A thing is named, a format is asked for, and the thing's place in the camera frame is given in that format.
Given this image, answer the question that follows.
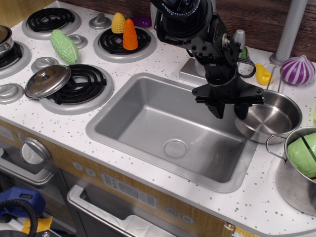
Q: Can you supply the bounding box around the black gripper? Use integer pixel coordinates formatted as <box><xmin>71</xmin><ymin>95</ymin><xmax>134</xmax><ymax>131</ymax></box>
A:
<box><xmin>192</xmin><ymin>76</ymin><xmax>264</xmax><ymax>120</ymax></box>

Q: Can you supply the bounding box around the small steel pan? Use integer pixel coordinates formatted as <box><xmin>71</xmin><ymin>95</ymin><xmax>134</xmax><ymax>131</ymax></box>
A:
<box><xmin>235</xmin><ymin>89</ymin><xmax>302</xmax><ymax>144</ymax></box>

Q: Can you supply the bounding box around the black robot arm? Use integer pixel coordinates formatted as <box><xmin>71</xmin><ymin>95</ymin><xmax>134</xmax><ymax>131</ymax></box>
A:
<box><xmin>151</xmin><ymin>0</ymin><xmax>264</xmax><ymax>120</ymax></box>

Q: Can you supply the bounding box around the grey toy sink basin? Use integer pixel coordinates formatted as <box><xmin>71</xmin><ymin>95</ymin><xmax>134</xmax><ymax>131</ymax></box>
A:
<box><xmin>86</xmin><ymin>73</ymin><xmax>257</xmax><ymax>193</ymax></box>

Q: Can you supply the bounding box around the red toy pepper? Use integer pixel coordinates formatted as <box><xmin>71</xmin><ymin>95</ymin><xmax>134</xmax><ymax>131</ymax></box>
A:
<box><xmin>240</xmin><ymin>47</ymin><xmax>249</xmax><ymax>59</ymax></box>

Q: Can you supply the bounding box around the silver toy faucet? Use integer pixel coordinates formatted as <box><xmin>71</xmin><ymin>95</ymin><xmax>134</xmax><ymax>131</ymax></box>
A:
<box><xmin>179</xmin><ymin>29</ymin><xmax>246</xmax><ymax>83</ymax></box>

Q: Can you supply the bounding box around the purple striped toy onion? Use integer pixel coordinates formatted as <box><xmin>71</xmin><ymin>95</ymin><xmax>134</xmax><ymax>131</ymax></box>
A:
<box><xmin>280</xmin><ymin>55</ymin><xmax>316</xmax><ymax>85</ymax></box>

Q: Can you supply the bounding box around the green toy cabbage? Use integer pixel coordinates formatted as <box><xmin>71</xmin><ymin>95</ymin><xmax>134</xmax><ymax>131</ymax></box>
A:
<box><xmin>287</xmin><ymin>133</ymin><xmax>316</xmax><ymax>178</ymax></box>

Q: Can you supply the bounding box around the tall steel pot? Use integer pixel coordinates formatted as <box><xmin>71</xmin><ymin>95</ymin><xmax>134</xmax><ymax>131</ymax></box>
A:
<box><xmin>266</xmin><ymin>126</ymin><xmax>316</xmax><ymax>216</ymax></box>

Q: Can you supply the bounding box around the grey support pole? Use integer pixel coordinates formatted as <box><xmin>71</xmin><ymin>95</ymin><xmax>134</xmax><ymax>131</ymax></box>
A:
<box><xmin>270</xmin><ymin>0</ymin><xmax>308</xmax><ymax>66</ymax></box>

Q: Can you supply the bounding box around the orange toy carrot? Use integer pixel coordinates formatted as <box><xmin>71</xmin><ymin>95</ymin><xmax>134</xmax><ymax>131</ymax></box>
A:
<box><xmin>123</xmin><ymin>19</ymin><xmax>138</xmax><ymax>50</ymax></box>

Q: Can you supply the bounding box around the purple toy eggplant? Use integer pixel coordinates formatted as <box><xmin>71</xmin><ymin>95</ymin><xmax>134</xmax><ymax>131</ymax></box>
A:
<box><xmin>127</xmin><ymin>16</ymin><xmax>152</xmax><ymax>28</ymax></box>

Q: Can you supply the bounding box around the back right black burner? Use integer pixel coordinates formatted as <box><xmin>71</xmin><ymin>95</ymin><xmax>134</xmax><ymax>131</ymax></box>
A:
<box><xmin>93</xmin><ymin>27</ymin><xmax>157</xmax><ymax>63</ymax></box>

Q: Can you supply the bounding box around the black burner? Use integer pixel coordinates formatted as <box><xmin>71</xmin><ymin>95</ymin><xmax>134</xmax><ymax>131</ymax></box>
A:
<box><xmin>39</xmin><ymin>64</ymin><xmax>114</xmax><ymax>115</ymax></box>
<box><xmin>22</xmin><ymin>7</ymin><xmax>81</xmax><ymax>40</ymax></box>
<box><xmin>93</xmin><ymin>27</ymin><xmax>157</xmax><ymax>63</ymax></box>
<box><xmin>0</xmin><ymin>41</ymin><xmax>31</xmax><ymax>79</ymax></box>

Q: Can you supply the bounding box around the yellow toy corn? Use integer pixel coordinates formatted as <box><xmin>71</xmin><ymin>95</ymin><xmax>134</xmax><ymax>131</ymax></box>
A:
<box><xmin>111</xmin><ymin>12</ymin><xmax>126</xmax><ymax>34</ymax></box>

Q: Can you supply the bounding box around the front right black burner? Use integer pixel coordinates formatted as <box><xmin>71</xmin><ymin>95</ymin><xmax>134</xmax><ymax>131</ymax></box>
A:
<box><xmin>39</xmin><ymin>64</ymin><xmax>114</xmax><ymax>115</ymax></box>

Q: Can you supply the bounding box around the grey stove knob back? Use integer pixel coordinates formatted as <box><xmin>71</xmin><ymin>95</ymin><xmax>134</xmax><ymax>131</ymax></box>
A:
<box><xmin>88</xmin><ymin>13</ymin><xmax>112</xmax><ymax>30</ymax></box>

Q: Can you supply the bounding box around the grey stove knob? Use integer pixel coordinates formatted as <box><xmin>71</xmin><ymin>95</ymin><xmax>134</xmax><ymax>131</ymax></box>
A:
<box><xmin>69</xmin><ymin>34</ymin><xmax>88</xmax><ymax>49</ymax></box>
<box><xmin>31</xmin><ymin>57</ymin><xmax>59</xmax><ymax>73</ymax></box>
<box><xmin>0</xmin><ymin>83</ymin><xmax>24</xmax><ymax>105</ymax></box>
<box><xmin>88</xmin><ymin>13</ymin><xmax>112</xmax><ymax>30</ymax></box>

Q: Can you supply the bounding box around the grey stove knob middle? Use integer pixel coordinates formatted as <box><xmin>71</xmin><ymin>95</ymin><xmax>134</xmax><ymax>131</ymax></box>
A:
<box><xmin>69</xmin><ymin>34</ymin><xmax>88</xmax><ymax>49</ymax></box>

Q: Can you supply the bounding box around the green toy bitter gourd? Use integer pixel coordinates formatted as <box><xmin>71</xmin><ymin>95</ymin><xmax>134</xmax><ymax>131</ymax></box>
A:
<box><xmin>50</xmin><ymin>29</ymin><xmax>79</xmax><ymax>65</ymax></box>

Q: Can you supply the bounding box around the steel pot lid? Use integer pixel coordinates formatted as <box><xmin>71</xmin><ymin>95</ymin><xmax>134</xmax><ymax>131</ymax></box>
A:
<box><xmin>25</xmin><ymin>65</ymin><xmax>71</xmax><ymax>99</ymax></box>

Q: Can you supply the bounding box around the grey stove knob left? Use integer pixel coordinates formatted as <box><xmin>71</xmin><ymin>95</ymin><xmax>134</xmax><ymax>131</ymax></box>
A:
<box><xmin>31</xmin><ymin>57</ymin><xmax>59</xmax><ymax>73</ymax></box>

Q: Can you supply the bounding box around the silver oven dial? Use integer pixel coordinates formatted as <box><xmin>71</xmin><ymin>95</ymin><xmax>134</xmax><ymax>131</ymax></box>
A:
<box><xmin>20</xmin><ymin>137</ymin><xmax>51</xmax><ymax>165</ymax></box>

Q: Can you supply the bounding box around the back left black burner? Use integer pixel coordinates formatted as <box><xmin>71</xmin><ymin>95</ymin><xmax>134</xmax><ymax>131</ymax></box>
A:
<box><xmin>22</xmin><ymin>7</ymin><xmax>81</xmax><ymax>40</ymax></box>

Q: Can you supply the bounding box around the blue clamp tool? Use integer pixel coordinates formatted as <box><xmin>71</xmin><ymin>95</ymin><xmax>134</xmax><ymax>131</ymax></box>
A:
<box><xmin>0</xmin><ymin>186</ymin><xmax>46</xmax><ymax>218</ymax></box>

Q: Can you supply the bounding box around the grey stove knob front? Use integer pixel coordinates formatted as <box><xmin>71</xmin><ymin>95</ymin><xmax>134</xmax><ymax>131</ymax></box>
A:
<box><xmin>0</xmin><ymin>83</ymin><xmax>24</xmax><ymax>105</ymax></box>

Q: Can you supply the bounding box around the front left black burner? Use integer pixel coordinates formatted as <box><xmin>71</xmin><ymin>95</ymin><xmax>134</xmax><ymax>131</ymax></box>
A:
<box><xmin>0</xmin><ymin>41</ymin><xmax>31</xmax><ymax>79</ymax></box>

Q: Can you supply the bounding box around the steel pot on left burner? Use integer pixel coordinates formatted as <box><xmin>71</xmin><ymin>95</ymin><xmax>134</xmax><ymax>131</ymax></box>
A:
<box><xmin>0</xmin><ymin>25</ymin><xmax>14</xmax><ymax>58</ymax></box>

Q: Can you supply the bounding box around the yellow handled toy utensil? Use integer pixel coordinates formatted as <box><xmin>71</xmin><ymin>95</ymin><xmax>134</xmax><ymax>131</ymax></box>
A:
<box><xmin>255</xmin><ymin>63</ymin><xmax>273</xmax><ymax>85</ymax></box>

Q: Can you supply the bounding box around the silver oven door handle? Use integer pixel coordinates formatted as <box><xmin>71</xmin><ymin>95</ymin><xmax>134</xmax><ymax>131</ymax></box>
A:
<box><xmin>67</xmin><ymin>185</ymin><xmax>173</xmax><ymax>237</ymax></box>

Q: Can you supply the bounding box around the silver left oven handle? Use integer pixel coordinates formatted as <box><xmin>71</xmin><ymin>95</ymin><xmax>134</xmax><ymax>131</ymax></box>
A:
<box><xmin>0</xmin><ymin>148</ymin><xmax>54</xmax><ymax>186</ymax></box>

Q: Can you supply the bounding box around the black braided cable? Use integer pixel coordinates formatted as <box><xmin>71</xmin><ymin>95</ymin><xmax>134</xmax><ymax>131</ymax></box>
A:
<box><xmin>0</xmin><ymin>199</ymin><xmax>39</xmax><ymax>237</ymax></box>

